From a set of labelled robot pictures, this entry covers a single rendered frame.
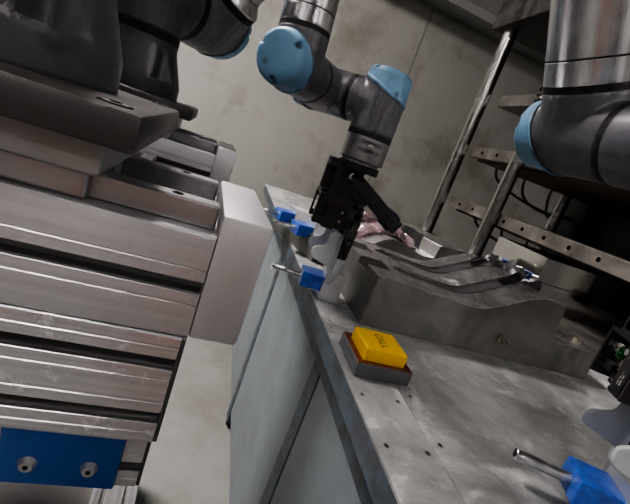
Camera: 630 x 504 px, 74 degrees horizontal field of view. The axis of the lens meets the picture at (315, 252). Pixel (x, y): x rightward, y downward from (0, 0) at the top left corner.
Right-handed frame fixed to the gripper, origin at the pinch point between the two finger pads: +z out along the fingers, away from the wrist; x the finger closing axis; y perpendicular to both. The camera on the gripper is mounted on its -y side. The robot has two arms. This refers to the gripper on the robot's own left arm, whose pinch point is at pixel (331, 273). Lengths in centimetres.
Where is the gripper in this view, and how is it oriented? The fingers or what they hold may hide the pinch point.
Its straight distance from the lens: 75.7
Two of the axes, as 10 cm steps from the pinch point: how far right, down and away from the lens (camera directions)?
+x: 0.8, 2.8, -9.6
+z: -3.3, 9.1, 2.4
